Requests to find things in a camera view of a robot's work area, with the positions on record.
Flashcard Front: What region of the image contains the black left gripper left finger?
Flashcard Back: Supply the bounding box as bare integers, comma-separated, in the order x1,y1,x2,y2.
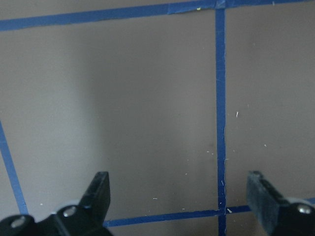
79,172,110,225

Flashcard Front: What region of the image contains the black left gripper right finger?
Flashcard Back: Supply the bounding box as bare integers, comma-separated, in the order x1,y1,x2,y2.
246,171,289,236

